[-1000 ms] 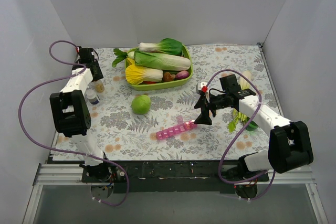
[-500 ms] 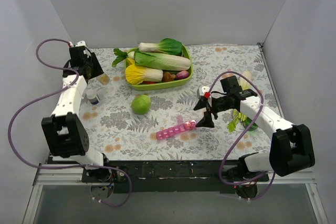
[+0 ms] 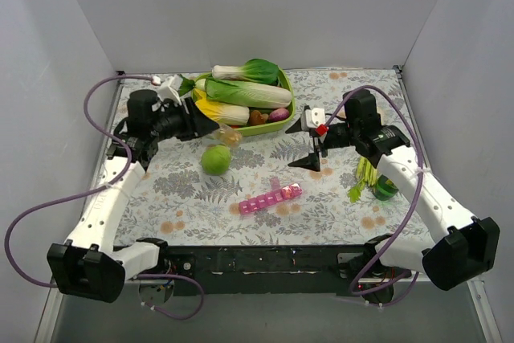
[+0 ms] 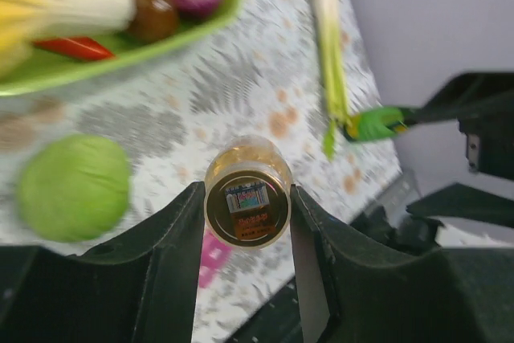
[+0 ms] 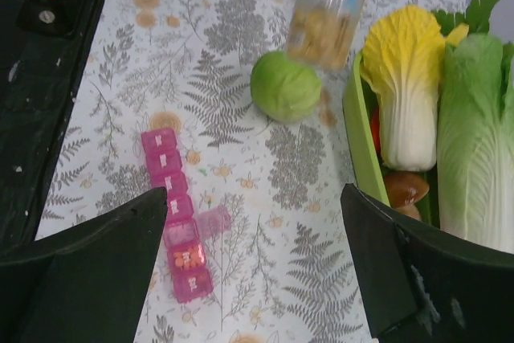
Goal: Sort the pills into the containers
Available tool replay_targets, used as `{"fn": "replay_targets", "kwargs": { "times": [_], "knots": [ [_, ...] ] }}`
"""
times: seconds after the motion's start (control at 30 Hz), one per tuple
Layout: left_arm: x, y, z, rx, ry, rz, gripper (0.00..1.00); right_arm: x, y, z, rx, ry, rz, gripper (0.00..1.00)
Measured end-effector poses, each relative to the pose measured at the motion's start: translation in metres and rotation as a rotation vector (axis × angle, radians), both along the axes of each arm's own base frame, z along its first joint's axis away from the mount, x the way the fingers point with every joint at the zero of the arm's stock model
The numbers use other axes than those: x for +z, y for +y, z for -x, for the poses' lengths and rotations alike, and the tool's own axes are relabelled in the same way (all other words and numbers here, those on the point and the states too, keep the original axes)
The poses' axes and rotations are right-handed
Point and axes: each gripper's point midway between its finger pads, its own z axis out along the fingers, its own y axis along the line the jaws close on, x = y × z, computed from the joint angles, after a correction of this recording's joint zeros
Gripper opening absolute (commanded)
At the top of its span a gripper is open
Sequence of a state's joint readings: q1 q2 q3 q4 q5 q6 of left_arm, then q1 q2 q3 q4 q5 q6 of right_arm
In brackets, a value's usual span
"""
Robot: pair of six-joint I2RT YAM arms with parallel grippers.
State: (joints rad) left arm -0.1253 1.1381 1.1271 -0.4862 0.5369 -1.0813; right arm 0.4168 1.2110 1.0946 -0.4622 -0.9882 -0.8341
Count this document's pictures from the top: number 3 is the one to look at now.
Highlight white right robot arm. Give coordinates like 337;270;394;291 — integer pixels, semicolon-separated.
286;85;500;294

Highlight round green cabbage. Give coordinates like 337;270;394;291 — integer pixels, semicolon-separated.
201;145;231;176

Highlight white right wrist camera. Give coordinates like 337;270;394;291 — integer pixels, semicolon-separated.
301;106;326;131

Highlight purple red onion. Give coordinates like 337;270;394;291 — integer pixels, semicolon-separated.
267;108;290;123

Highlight pink weekly pill organizer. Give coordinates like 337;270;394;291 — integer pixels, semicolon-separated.
237;177;303;215

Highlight green napa cabbage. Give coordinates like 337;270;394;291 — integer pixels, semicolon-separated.
204;78;292;108

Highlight floral patterned tablecloth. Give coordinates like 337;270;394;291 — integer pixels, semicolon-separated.
82;68;433;247

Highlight brown shiitake mushroom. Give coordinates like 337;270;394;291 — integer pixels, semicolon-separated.
248;110;268;126

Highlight white radish with leaves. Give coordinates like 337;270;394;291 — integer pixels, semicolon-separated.
178;74;206;96

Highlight lime green plastic basket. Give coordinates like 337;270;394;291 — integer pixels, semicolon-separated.
195;70;296;137

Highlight green bok choy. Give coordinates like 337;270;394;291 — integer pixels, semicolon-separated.
211;59;279;85

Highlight celery stalk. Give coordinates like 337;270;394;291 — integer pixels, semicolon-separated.
348;157;378;203

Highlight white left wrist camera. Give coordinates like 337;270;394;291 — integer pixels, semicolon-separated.
157;74;183;106

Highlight green glass bottle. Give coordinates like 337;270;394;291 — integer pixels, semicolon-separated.
373;175;398;201

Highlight yellow napa cabbage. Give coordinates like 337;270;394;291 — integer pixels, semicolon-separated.
191;88;250;126

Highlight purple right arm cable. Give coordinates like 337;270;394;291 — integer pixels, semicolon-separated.
324;85;425;306

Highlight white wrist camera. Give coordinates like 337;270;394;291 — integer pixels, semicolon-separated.
301;106;326;131
157;74;183;106

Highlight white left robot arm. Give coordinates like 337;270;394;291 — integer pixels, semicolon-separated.
47;89;219;303

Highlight clear pill bottle yellow capsules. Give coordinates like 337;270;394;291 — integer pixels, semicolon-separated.
212;123;243;148

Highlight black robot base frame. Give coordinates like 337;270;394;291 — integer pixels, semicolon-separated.
145;244;372;296

